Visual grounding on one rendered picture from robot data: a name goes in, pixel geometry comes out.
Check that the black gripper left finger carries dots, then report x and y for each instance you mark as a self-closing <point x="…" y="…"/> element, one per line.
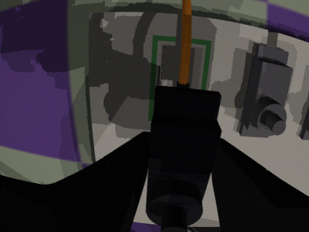
<point x="100" y="198"/>

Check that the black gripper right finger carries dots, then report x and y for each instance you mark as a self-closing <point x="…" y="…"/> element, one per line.
<point x="249" y="198"/>

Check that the black micro servo with orange cable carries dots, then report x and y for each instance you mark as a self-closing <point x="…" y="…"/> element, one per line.
<point x="183" y="141"/>

